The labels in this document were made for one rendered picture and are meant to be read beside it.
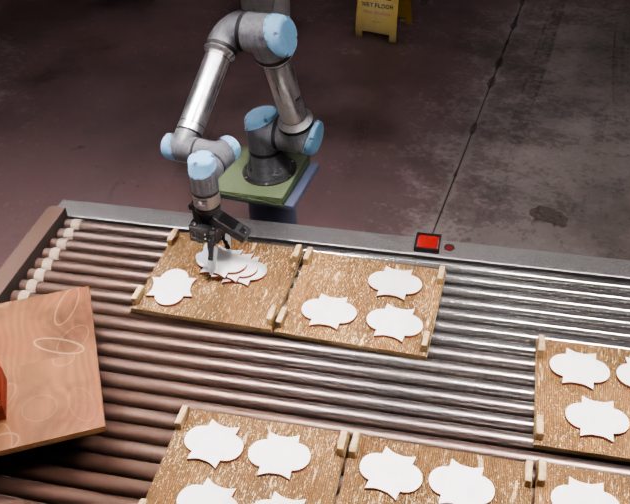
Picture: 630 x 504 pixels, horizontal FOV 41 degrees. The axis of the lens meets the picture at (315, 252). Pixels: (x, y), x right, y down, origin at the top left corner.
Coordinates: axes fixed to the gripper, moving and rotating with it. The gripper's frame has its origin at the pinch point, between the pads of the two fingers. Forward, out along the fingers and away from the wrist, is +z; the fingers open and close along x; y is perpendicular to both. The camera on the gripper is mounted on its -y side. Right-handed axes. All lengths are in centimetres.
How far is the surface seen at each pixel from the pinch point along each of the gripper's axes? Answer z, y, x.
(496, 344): 5, -81, 5
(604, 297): 5, -106, -23
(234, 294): 2.9, -7.7, 9.3
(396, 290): 2, -51, -5
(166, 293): 1.8, 10.2, 15.7
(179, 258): 2.9, 14.4, -0.4
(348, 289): 3.0, -37.6, -2.3
